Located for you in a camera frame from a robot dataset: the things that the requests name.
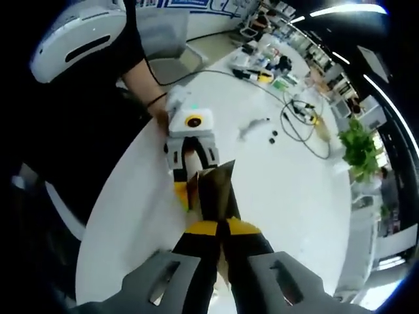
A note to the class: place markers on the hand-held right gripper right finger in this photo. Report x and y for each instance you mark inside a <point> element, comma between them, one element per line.
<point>248,248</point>

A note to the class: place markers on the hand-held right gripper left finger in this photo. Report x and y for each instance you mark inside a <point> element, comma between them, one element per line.
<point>196,248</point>

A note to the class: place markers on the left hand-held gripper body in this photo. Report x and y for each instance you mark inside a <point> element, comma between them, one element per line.
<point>193,126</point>

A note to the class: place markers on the single gold mask packet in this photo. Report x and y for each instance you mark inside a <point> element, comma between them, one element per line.
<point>217,193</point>

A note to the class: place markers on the green box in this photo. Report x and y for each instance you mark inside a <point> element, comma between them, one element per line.
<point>283,83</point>

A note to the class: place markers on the person's left hand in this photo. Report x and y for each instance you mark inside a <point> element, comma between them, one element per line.
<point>162,114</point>

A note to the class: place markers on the spare yellow tipped gripper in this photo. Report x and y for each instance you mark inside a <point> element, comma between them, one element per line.
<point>255,75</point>

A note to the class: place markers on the person in black shirt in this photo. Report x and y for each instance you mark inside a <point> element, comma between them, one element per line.
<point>65,137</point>

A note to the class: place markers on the white chest device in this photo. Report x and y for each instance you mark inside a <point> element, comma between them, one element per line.
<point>75,42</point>

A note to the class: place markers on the green potted plant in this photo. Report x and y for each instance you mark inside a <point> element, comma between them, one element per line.
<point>360,150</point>

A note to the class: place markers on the long curved ceiling light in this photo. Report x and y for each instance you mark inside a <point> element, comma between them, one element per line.
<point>343,11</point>

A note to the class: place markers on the blue wall poster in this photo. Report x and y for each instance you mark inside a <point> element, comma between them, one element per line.
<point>196,6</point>

